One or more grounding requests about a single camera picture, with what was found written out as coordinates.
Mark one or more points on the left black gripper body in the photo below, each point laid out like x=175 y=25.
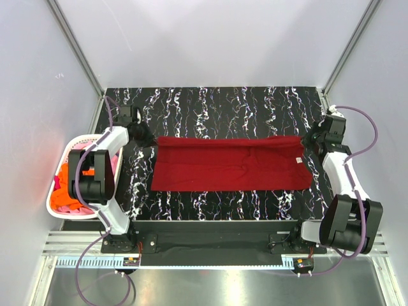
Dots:
x=144 y=137

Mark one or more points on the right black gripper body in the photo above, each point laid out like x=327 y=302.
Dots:
x=319 y=136

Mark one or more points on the red t-shirt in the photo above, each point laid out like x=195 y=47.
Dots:
x=197 y=165

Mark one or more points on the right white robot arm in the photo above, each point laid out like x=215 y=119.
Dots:
x=351 y=222

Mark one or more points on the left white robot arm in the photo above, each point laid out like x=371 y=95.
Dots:
x=91 y=180

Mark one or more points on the pink t-shirt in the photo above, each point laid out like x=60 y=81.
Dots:
x=114 y=159

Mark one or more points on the magenta garment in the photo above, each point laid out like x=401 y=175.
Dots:
x=56 y=183

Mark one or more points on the orange t-shirt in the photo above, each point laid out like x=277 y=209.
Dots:
x=60 y=200

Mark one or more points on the white plastic laundry basket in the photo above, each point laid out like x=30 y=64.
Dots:
x=64 y=159

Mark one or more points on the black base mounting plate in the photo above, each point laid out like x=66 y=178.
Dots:
x=206 y=238

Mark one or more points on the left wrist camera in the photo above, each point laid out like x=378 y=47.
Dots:
x=137 y=115

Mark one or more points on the left aluminium frame post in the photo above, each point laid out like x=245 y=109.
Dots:
x=70 y=37

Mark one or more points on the aluminium frame post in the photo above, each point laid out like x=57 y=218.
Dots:
x=358 y=32
x=70 y=37

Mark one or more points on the slotted cable duct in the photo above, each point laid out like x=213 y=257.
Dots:
x=152 y=263

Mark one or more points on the right aluminium frame post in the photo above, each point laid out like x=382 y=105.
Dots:
x=358 y=32

